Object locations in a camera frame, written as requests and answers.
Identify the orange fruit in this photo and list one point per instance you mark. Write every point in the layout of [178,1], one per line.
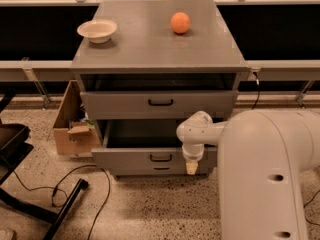
[180,22]

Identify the grey drawer cabinet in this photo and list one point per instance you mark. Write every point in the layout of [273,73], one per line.
[145,54]

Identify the white paper bowl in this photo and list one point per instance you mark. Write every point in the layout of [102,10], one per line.
[97,31]

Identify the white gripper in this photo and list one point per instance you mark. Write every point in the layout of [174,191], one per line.
[192,156]

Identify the cardboard box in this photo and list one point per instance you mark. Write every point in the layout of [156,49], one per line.
[72,134]

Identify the grey top drawer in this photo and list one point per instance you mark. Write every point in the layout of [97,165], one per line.
[157,104]

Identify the grey metal railing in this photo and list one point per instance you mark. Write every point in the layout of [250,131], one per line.
[33,67]

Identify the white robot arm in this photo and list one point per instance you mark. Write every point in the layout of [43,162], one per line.
[260,155]

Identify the black stand frame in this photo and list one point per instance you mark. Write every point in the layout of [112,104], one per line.
[36,176]

